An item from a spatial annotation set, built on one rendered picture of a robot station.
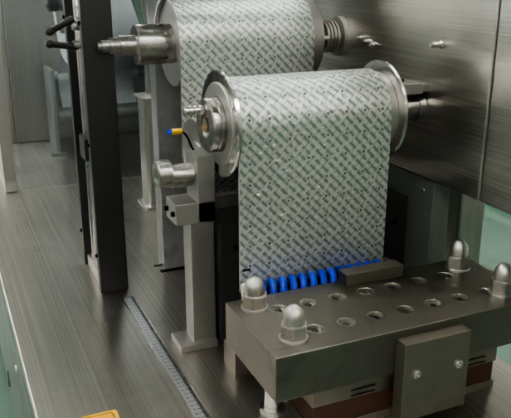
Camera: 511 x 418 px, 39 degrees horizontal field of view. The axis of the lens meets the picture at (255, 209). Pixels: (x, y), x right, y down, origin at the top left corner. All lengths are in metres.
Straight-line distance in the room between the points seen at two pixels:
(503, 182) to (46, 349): 0.71
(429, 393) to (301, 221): 0.29
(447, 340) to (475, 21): 0.43
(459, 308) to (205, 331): 0.38
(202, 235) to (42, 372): 0.30
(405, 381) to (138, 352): 0.42
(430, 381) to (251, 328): 0.24
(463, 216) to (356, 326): 0.51
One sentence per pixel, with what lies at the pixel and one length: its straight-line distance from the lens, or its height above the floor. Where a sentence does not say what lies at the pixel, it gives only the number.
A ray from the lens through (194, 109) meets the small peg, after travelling 0.99.
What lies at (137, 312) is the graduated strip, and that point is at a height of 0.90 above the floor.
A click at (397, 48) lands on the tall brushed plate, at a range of 1.21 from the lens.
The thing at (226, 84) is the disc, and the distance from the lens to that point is 0.97.
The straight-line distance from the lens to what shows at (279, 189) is 1.00.
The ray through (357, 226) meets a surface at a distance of 1.08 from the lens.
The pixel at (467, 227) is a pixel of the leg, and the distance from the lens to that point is 1.39.
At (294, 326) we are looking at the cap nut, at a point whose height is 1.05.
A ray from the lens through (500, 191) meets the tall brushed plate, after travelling 1.04.
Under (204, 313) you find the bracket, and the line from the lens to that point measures 1.12.
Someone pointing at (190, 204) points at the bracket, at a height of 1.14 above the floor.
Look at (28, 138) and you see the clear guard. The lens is 1.95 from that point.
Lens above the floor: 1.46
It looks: 19 degrees down
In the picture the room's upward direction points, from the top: straight up
